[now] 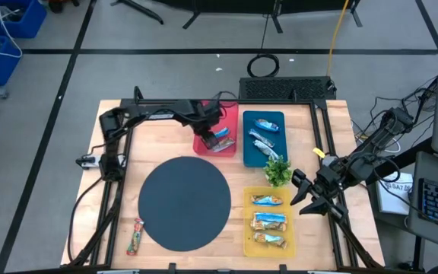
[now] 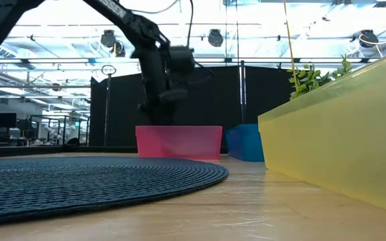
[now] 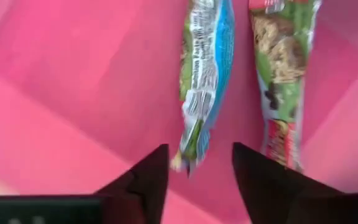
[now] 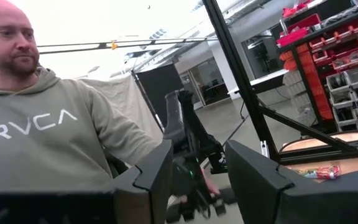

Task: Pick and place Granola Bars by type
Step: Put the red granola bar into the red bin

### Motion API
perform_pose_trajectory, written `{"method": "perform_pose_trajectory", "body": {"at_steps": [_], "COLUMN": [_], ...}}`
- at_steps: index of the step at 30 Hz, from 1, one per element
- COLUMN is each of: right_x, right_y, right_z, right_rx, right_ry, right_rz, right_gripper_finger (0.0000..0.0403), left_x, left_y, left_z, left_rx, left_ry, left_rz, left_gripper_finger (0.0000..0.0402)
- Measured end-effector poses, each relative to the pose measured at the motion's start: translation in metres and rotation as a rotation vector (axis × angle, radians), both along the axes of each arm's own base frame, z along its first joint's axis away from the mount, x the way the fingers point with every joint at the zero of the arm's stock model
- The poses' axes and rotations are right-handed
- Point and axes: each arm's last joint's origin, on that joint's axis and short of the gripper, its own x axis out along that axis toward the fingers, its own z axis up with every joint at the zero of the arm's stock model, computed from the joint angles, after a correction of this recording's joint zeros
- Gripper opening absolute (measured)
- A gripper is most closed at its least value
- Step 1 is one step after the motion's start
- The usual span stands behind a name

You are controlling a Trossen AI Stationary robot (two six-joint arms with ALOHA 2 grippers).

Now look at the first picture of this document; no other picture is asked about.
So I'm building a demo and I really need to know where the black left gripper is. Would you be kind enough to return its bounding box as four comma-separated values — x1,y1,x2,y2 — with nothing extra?
192,100,224,150

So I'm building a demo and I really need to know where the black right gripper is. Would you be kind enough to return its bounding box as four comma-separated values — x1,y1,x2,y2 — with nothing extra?
290,164,350,225

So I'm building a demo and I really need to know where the brown clear wrapper granola bar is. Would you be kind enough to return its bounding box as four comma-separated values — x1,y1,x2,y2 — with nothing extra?
250,194,284,207
210,137,236,154

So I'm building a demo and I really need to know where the silver wrapper granola bar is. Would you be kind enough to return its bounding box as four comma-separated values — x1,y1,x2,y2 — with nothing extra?
252,139,280,161
248,128,275,148

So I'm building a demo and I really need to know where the green purple wrapper granola bar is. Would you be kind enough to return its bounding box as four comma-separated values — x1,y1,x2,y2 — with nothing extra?
252,231,288,250

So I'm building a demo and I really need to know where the blue green wrapper granola bar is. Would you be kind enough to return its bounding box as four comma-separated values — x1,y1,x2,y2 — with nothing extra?
254,118,281,133

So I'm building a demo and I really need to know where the red plastic tray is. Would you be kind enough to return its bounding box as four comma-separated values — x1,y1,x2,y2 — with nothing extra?
192,100,240,158

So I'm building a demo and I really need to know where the small green artificial plant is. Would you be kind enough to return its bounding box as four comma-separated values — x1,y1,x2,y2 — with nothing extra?
263,155,293,188

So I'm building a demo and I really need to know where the yellow plastic tray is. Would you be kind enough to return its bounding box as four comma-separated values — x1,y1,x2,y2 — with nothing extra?
243,186,297,259

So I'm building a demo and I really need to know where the blue plastic tray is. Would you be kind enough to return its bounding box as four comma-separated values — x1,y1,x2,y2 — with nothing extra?
243,110,288,168

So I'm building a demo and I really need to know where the round dark grey mat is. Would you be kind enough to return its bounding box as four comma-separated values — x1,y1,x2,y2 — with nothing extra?
138,156,232,252

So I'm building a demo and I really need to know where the white printed cardboard box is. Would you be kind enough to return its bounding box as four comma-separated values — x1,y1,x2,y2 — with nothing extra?
376,171,414,216

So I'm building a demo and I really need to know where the small white grey device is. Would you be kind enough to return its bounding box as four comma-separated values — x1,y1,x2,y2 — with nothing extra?
75,154,102,170

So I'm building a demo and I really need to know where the black panel with legs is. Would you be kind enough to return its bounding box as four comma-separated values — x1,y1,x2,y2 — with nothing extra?
154,0,364,34

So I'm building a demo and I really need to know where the black stand leg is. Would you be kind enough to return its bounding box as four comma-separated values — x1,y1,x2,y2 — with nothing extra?
110,0,165,26

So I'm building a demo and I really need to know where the coiled black cable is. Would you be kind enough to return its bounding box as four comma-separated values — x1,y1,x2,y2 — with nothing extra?
246,14,281,78

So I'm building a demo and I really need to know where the black aluminium table frame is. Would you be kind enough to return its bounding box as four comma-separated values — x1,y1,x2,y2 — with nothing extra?
66,85,386,273

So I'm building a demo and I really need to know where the black floor cable bundle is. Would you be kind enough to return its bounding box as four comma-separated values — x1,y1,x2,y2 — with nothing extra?
370,56,438,129

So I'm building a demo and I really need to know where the yellow cable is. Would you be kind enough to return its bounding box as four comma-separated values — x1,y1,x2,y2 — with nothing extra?
325,0,351,77

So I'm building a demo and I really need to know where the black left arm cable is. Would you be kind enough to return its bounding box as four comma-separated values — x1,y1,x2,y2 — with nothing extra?
66,177,108,263

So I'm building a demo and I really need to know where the white cable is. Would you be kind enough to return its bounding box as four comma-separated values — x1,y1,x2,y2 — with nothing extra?
0,0,24,59

